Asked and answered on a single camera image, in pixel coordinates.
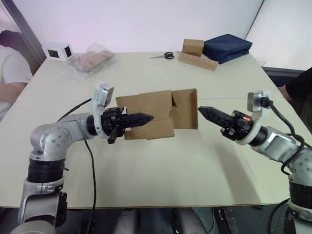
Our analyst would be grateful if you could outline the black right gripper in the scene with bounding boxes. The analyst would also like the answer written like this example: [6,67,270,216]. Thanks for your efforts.
[198,106,252,142]

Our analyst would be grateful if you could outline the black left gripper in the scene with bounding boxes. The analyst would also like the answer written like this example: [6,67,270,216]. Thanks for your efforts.
[100,107,155,145]

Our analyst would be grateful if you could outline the open brown cardboard box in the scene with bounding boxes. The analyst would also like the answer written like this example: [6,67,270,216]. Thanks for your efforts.
[115,88,198,141]

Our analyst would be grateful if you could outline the navy blue fabric box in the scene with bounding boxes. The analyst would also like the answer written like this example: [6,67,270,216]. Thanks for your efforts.
[203,33,253,65]

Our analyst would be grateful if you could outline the small closed cardboard box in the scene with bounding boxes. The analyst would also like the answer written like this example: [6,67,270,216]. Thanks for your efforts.
[182,39,205,58]

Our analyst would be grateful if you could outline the white cube box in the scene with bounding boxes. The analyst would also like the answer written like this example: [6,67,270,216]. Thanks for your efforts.
[45,41,75,62]

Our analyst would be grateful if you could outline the bystander bare hand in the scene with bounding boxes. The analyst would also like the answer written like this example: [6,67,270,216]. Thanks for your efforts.
[278,85,293,102]

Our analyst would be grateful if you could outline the wooden block with holes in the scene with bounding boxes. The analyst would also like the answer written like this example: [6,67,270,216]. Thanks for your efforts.
[179,51,219,72]

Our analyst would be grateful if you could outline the clear plastic bag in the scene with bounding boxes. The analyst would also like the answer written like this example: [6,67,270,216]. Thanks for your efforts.
[57,43,121,85]

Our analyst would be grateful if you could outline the grey rounded shape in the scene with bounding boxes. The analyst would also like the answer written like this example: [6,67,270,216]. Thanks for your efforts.
[172,207,213,234]

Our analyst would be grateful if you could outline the person in white shirt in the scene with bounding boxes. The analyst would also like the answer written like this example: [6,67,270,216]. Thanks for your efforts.
[0,30,34,122]

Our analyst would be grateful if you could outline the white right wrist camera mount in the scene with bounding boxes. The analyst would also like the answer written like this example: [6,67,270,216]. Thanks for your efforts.
[237,89,273,147]

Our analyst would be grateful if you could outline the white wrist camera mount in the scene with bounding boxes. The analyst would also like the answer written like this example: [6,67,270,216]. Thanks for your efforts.
[237,89,273,147]
[91,82,115,137]

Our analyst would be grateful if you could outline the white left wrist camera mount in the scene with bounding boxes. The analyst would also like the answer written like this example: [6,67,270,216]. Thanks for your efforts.
[91,82,115,137]

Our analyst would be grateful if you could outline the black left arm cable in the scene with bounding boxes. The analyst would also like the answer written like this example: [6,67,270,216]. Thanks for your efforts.
[57,98,97,234]

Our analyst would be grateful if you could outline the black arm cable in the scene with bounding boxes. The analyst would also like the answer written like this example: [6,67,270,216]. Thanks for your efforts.
[57,98,97,234]
[260,96,305,175]

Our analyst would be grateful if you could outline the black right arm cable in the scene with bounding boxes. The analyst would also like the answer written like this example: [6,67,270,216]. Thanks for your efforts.
[260,96,305,175]

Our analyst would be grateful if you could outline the black-handled scissors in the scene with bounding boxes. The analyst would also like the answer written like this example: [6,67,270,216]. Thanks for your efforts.
[149,51,175,60]

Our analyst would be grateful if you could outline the black bracket under table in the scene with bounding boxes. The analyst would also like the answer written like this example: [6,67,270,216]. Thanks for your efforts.
[215,207,236,234]

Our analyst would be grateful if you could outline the dark grey door frame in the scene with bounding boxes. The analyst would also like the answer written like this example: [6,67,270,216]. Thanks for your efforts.
[0,0,47,66]

